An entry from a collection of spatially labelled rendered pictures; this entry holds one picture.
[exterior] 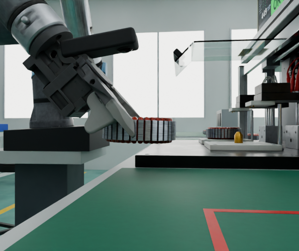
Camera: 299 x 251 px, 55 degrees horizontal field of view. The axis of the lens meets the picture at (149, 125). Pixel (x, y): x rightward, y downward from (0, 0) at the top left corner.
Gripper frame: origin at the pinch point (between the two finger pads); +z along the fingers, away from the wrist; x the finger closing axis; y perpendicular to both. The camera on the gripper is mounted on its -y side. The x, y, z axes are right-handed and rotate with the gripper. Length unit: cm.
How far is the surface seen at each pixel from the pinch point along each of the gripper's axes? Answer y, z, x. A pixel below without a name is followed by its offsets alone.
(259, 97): -22.8, 10.9, -24.9
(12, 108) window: 223, -227, -504
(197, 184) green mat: -1.6, 9.9, 8.1
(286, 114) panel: -37, 27, -66
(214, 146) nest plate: -7.3, 11.9, -19.4
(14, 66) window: 165, -287, -506
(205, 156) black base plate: -4.5, 10.3, -7.1
